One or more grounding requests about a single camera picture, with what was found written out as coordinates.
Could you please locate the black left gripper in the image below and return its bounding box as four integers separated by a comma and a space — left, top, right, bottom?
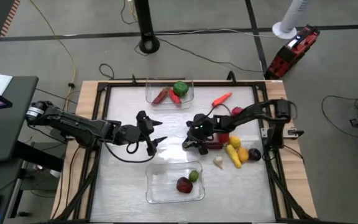
117, 110, 168, 157

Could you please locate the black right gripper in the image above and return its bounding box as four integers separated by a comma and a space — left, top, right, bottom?
181, 113, 221, 156

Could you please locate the dark red oblong vegetable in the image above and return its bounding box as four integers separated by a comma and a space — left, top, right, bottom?
204, 141, 224, 151

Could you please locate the white garlic bulb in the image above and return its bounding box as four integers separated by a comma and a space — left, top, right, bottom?
213, 155, 224, 170

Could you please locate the green lime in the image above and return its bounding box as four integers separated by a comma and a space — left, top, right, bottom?
188, 169, 200, 183

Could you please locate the yellow corn cob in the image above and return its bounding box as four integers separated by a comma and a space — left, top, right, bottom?
225, 144, 243, 169

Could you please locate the yellow lemon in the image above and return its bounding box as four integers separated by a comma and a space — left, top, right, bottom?
228, 135, 242, 149

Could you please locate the dark red apple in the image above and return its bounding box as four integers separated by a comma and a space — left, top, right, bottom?
175, 176, 194, 194

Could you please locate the dark red chili pepper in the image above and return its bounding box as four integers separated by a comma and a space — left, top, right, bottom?
151, 87, 170, 105

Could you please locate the bright red long pepper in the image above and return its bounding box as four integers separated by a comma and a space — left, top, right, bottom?
168, 88, 183, 105

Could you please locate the orange carrot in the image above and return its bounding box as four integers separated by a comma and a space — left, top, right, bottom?
211, 91, 233, 108

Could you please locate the green bell pepper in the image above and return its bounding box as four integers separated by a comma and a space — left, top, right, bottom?
172, 80, 190, 97

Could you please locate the clear plastic bin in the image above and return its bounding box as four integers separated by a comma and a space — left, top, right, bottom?
145, 77, 195, 111
145, 160, 206, 205

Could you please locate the orange fruit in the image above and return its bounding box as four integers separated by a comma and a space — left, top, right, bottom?
236, 146, 250, 164

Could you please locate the dark purple plum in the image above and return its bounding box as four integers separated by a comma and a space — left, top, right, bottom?
247, 148, 262, 162

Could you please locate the wooden table board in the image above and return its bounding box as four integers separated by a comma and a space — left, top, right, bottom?
50, 80, 318, 220

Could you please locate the white power strip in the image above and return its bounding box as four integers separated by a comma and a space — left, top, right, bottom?
260, 127, 305, 138

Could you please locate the black pole with base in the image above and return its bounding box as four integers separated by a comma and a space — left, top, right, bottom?
134, 0, 161, 55

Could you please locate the red tool case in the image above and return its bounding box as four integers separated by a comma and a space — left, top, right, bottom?
264, 24, 321, 80

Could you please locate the black desk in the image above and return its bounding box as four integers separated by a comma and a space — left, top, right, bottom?
0, 75, 40, 162

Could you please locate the white tower fan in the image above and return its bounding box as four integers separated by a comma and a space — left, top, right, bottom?
272, 0, 313, 40

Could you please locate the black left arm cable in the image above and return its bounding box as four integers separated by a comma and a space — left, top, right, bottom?
103, 136, 157, 164

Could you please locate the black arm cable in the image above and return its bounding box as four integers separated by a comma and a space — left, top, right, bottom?
103, 136, 157, 164
201, 103, 233, 119

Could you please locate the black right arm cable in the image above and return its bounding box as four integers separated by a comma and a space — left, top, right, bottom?
201, 103, 233, 119

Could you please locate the black table frame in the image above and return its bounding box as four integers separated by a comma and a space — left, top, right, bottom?
53, 70, 318, 224

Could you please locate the black cable loop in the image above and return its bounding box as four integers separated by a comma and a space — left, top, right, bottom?
99, 63, 116, 80

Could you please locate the black diagonal frame strut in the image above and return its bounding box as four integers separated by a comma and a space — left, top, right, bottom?
267, 161, 315, 222
54, 149, 101, 222

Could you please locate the black floor cable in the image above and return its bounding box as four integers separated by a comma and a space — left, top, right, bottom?
155, 36, 265, 74

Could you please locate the yellow cable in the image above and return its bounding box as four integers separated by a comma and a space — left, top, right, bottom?
29, 0, 78, 105

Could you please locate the black equipment cable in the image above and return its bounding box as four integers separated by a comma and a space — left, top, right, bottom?
321, 95, 358, 147

